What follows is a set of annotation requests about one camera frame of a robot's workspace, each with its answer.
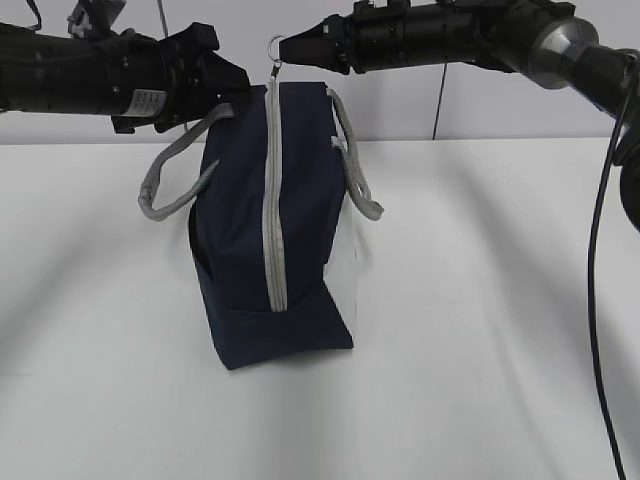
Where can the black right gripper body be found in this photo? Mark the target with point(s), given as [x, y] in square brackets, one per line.
[400, 35]

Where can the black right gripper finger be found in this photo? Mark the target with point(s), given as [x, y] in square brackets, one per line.
[311, 48]

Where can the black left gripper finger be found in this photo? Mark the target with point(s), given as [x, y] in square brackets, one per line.
[198, 38]
[220, 78]

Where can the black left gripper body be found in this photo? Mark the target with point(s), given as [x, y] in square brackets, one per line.
[143, 65]

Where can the navy lunch bag grey trim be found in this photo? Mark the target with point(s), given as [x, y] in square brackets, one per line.
[264, 181]

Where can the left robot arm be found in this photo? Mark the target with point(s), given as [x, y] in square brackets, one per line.
[55, 75]

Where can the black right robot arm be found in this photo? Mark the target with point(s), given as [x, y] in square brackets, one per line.
[542, 40]

